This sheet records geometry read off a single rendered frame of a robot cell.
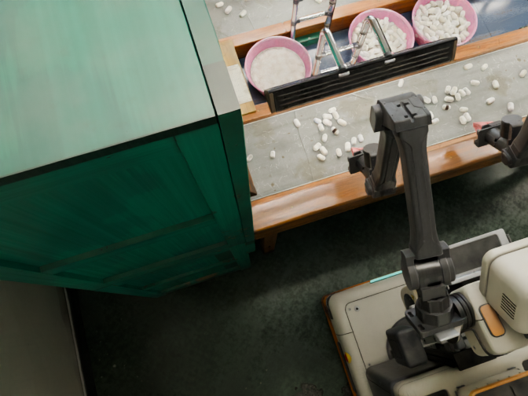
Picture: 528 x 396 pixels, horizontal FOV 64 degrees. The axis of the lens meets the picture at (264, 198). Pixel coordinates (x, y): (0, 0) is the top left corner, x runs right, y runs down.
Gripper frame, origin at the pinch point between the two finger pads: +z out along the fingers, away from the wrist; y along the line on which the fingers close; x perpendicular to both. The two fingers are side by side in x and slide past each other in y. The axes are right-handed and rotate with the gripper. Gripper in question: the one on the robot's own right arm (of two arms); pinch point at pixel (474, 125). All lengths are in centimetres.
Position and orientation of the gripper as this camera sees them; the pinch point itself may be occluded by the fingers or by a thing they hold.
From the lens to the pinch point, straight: 169.9
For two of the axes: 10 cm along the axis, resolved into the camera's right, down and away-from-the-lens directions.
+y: -9.5, 2.9, -0.7
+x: 2.0, 8.0, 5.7
